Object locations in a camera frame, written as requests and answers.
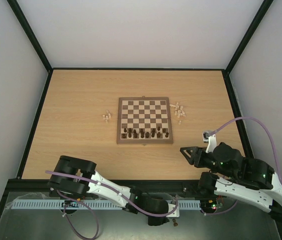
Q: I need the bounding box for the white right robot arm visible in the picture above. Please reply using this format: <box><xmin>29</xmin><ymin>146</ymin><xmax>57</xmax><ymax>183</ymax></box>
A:
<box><xmin>180</xmin><ymin>142</ymin><xmax>282</xmax><ymax>223</ymax></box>

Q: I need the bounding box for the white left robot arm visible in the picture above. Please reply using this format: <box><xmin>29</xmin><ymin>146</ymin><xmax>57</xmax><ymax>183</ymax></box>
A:
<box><xmin>46</xmin><ymin>155</ymin><xmax>180</xmax><ymax>226</ymax></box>

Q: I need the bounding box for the light chess pieces right pile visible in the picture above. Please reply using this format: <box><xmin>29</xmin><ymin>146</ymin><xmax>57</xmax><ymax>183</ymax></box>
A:
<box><xmin>169</xmin><ymin>102</ymin><xmax>187</xmax><ymax>125</ymax></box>

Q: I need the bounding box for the light chess pieces pile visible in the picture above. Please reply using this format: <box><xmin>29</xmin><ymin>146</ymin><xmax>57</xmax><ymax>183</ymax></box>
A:
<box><xmin>102</xmin><ymin>110</ymin><xmax>112</xmax><ymax>123</ymax></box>
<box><xmin>169</xmin><ymin>102</ymin><xmax>187</xmax><ymax>125</ymax></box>

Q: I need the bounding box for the wooden chess board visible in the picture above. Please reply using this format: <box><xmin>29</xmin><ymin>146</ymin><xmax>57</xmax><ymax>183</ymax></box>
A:
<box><xmin>116</xmin><ymin>96</ymin><xmax>174</xmax><ymax>145</ymax></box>

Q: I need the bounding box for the light chess pieces left pile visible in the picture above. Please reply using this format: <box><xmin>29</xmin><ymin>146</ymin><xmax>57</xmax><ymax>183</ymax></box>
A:
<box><xmin>102</xmin><ymin>110</ymin><xmax>112</xmax><ymax>123</ymax></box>

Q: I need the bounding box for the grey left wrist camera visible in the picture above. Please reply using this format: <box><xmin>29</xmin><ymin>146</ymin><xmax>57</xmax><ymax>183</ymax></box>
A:
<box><xmin>167</xmin><ymin>199</ymin><xmax>180</xmax><ymax>218</ymax></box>

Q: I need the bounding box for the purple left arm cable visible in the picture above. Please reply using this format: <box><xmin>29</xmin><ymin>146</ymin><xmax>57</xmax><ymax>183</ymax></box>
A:
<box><xmin>45</xmin><ymin>170</ymin><xmax>179</xmax><ymax>240</ymax></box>

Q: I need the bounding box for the light blue cable duct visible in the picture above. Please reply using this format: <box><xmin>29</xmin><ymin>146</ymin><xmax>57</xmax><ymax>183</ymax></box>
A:
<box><xmin>5</xmin><ymin>199</ymin><xmax>201</xmax><ymax>211</ymax></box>

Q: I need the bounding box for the black enclosure frame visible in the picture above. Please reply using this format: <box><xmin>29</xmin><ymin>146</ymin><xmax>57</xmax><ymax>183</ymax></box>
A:
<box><xmin>0</xmin><ymin>0</ymin><xmax>282</xmax><ymax>240</ymax></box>

